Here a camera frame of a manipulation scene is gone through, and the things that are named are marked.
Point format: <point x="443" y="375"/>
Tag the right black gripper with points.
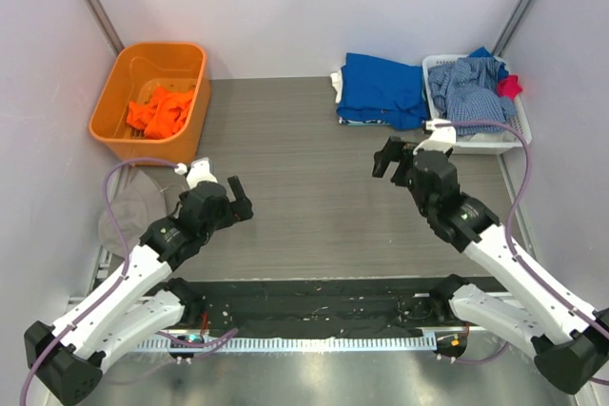
<point x="405" y="166"/>

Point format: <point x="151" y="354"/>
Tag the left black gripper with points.
<point x="233" y="208"/>

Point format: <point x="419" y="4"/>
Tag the blue t shirt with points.
<point x="410" y="106"/>

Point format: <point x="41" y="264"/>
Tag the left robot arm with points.
<point x="140" y="298"/>

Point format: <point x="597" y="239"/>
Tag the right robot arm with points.
<point x="565" y="336"/>

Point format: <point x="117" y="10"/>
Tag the folded white printed t shirt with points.
<point x="339" y="85"/>

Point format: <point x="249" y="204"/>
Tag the blue checkered shirt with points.
<point x="465" y="90"/>

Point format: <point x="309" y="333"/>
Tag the grey cap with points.
<point x="135" y="207"/>

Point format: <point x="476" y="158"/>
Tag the white plastic laundry basket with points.
<point x="486" y="145"/>

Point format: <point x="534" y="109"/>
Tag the orange t shirt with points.
<point x="163" y="115"/>

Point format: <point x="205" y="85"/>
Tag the orange plastic tub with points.
<point x="138" y="71"/>

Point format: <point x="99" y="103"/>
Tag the red cloth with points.
<point x="509" y="87"/>

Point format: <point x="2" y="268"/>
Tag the blue cloth in basket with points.
<point x="483" y="52"/>

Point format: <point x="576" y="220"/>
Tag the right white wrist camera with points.
<point x="441" y="137"/>

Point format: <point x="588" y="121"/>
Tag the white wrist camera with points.
<point x="441" y="137"/>
<point x="199" y="171"/>

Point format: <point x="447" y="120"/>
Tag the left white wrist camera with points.
<point x="199" y="171"/>

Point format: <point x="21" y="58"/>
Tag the slotted white cable duct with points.
<point x="158" y="344"/>

